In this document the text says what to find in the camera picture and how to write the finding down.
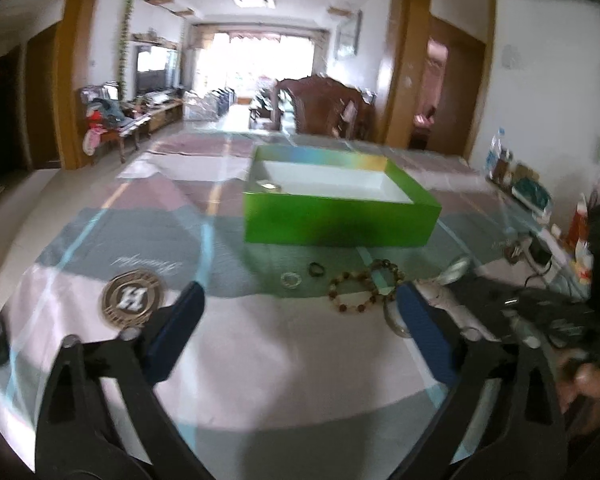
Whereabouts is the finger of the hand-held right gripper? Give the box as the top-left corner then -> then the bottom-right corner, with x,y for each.
445,279 -> 531,313

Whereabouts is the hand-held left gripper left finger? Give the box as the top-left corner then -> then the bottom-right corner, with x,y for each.
35,280 -> 216,480

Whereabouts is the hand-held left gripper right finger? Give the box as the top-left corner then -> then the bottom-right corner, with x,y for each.
394,281 -> 569,480

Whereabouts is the dark bead bracelet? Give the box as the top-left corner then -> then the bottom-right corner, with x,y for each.
367,258 -> 407,306

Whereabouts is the red and cream bead bracelet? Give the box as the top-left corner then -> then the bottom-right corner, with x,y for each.
328,270 -> 382,316

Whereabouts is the green cardboard box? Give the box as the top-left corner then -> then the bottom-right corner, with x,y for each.
242,144 -> 442,249

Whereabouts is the person's right hand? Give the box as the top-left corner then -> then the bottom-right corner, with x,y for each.
555,359 -> 600,436

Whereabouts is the orange basket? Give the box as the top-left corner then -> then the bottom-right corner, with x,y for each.
565,193 -> 595,286

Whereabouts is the green tin box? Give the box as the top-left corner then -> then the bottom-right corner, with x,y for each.
509,179 -> 554,222

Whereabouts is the checkered printed tablecloth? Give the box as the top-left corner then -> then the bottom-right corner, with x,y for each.
0,127 -> 596,480

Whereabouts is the clear water bottle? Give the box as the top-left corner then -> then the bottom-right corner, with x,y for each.
484,129 -> 506,182

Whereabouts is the wooden chair with metal back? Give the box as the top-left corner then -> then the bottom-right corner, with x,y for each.
79,84 -> 152,165

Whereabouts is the television cabinet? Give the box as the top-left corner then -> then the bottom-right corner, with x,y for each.
139,89 -> 184,135

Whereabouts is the white baby fence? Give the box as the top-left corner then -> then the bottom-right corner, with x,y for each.
182,88 -> 239,122

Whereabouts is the pile of clothes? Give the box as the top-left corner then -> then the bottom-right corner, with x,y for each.
82,96 -> 142,157

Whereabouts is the carved dark wooden chair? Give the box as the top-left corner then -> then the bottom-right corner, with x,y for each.
272,74 -> 374,142

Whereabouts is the flat screen television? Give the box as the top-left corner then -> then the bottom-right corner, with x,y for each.
134,44 -> 177,95

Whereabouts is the hanging green vine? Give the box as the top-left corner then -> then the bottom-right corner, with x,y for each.
115,0 -> 134,102

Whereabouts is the wall shelf with ornaments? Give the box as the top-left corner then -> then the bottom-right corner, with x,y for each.
131,31 -> 177,47

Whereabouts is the framed wall picture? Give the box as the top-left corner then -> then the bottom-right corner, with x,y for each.
333,9 -> 364,62

